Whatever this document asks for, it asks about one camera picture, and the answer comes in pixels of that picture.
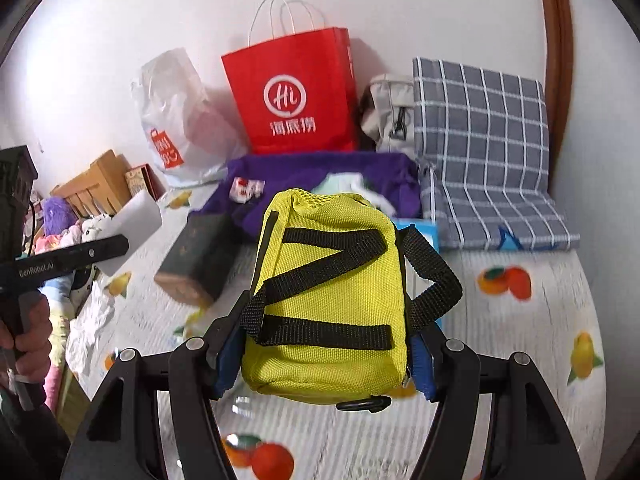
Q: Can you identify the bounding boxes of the pile of plush toys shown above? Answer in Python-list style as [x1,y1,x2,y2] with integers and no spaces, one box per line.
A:
[22,225,96,321]

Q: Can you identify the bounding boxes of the white black spotted plush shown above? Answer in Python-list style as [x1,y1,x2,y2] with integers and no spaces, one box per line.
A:
[80,212,113,241]

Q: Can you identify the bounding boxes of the grey backpack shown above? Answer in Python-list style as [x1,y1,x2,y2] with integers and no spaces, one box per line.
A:
[359,74,417,153]

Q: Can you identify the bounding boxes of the person's left hand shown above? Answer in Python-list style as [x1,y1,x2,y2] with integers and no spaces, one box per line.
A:
[0,292,54,392]

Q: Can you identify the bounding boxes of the purple fabric storage box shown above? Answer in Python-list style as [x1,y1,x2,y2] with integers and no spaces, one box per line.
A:
[187,151,423,241]

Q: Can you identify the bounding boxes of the blue tissue pack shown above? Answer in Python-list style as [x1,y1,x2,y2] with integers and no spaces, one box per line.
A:
[392,217,443,321]

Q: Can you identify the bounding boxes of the yellow pouch with black straps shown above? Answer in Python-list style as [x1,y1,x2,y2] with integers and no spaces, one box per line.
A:
[240,187,463,413]

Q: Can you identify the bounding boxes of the wooden headboard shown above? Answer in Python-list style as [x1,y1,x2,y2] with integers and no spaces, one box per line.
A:
[50,149,133,216]

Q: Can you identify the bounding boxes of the fruit print tablecloth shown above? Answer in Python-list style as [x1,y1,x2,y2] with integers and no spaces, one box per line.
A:
[65,185,608,480]

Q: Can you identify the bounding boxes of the dark rectangular tin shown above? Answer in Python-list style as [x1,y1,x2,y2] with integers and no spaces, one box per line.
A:
[153,212,241,308]

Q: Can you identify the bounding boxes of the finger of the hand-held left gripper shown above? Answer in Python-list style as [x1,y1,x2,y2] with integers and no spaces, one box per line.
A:
[65,237,131,273]

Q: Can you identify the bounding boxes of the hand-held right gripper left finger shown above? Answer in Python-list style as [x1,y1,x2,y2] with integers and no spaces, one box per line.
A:
[60,290,251,480]

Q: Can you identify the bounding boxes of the purple plush toy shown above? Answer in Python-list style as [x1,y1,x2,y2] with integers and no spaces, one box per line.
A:
[41,197,76,236]

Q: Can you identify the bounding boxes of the person's left forearm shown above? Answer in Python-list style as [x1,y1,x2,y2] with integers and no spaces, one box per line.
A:
[0,385,71,480]

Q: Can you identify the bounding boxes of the white gloves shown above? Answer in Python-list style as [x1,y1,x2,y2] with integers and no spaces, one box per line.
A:
[350,185,401,216]

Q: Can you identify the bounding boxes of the grey checked cushion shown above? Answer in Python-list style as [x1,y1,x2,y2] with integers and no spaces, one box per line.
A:
[412,56,581,253]

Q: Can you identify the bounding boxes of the red paper bag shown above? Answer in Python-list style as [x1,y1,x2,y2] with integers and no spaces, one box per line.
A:
[221,0,358,156]

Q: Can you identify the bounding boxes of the brown patterned book box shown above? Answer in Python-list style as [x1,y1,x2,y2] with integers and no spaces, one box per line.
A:
[125,164,167,201]

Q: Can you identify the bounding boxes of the white sachet with red print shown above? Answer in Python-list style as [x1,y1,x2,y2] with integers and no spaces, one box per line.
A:
[229,177,266,204]

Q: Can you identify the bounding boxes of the white wipes packet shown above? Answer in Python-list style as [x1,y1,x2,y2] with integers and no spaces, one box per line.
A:
[100,189,163,277]

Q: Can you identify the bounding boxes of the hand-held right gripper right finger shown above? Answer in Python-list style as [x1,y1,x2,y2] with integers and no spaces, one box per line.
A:
[407,322,586,480]

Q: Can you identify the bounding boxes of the white plastic shopping bag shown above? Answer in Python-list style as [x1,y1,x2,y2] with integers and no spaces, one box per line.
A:
[131,47,251,191]

